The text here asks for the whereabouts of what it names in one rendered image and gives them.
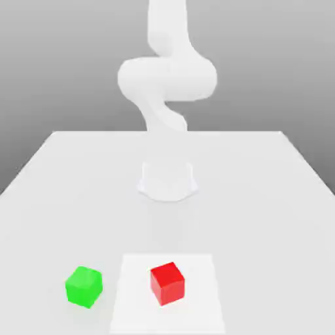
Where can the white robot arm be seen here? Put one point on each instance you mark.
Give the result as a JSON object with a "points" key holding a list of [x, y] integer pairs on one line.
{"points": [[167, 78]]}

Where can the small red cube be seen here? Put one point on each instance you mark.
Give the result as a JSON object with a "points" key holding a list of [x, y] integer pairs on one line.
{"points": [[167, 284]]}

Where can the small green cube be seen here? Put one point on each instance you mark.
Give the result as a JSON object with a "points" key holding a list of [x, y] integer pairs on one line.
{"points": [[83, 287]]}

